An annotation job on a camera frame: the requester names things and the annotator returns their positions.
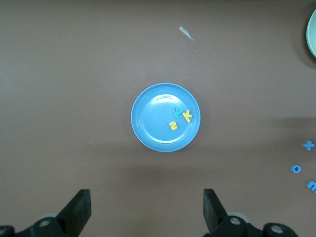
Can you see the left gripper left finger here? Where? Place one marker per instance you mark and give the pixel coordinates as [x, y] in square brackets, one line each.
[74, 214]

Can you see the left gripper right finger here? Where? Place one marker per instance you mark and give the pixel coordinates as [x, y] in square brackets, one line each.
[214, 217]

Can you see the yellow letter s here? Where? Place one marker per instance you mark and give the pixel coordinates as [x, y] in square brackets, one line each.
[173, 126]

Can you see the yellow letter k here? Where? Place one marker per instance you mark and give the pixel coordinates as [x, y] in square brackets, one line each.
[186, 116]

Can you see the teal letter y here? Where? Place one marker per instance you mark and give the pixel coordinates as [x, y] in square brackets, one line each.
[177, 112]

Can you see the blue letter o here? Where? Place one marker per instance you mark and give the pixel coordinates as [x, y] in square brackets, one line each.
[292, 169]

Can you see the blue letter m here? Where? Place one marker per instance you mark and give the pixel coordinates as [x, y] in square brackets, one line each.
[311, 185]

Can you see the blue plate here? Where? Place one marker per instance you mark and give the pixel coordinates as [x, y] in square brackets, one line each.
[153, 123]

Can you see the blue letter x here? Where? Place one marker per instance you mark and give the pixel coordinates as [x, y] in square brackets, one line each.
[308, 145]

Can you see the brown table cover sheet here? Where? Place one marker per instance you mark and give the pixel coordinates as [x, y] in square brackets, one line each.
[74, 74]

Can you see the small grey paper scrap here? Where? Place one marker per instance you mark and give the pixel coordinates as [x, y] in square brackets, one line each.
[185, 31]

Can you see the pale green plate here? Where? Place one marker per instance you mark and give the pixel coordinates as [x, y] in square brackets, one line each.
[313, 32]

